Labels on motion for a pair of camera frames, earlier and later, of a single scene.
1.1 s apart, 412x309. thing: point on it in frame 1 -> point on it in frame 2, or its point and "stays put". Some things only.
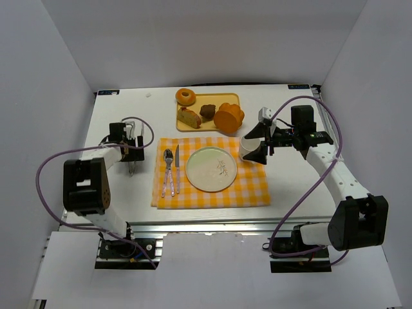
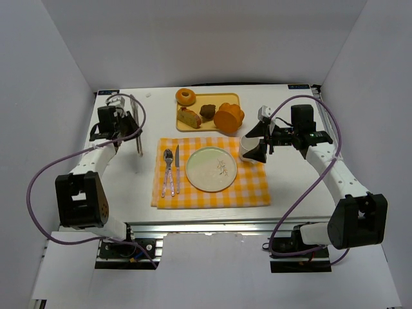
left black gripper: x=132 y=154 -> x=127 y=122
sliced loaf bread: x=188 y=118 stays put
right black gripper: x=268 y=141 stays put
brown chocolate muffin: x=208 y=111 stays put
